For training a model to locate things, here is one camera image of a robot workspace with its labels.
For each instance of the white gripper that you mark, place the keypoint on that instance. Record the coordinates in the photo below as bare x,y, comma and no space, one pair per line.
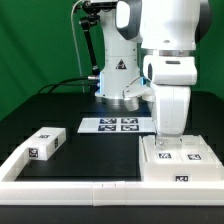
169,111

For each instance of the white door panel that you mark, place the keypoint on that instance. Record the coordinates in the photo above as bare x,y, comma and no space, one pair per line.
161,154
194,150

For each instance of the white cabinet body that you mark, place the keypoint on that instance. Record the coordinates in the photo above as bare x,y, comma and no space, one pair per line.
178,172

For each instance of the white block with markers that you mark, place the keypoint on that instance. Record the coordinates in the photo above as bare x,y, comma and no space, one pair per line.
44,143

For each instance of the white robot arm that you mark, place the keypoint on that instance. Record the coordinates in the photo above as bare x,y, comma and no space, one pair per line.
148,55

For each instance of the white U-shaped fence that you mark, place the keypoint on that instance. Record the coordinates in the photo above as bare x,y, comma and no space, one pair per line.
13,192

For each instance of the white marker base plate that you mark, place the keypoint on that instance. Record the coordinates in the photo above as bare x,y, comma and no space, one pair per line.
117,125

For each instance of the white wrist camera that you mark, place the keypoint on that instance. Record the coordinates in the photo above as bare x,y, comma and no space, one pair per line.
134,92

